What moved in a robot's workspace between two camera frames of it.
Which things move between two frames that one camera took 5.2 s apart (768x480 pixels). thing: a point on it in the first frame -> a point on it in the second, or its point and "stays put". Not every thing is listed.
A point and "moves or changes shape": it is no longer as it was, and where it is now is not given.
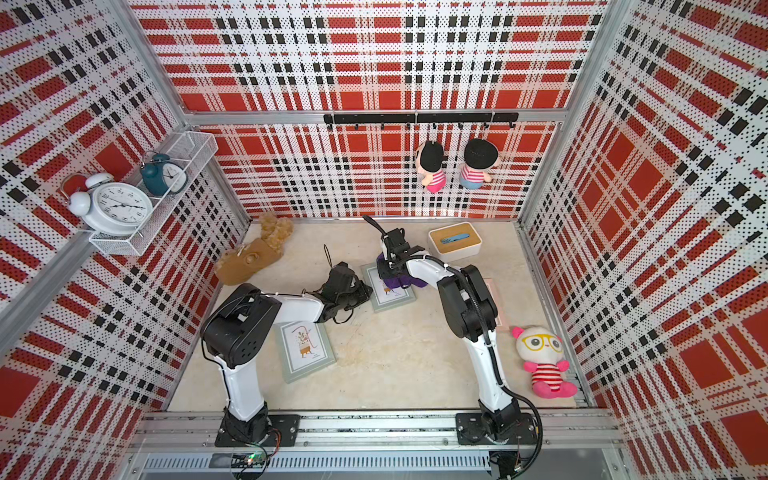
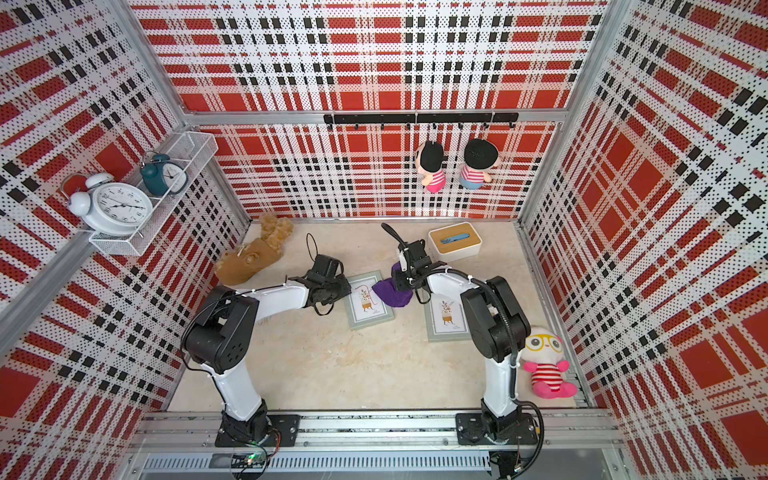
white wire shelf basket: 194,153 stays put
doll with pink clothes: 429,160 stays put
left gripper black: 361,288 -> 345,288
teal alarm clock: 162,176 stays put
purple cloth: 402,281 moves or changes shape
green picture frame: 303,349 -> 364,306
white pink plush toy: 543,349 stays put
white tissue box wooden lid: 454,242 stays put
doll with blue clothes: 479,156 stays put
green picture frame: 384,298 -> 446,319
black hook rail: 432,118 stays put
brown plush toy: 243,262 stays put
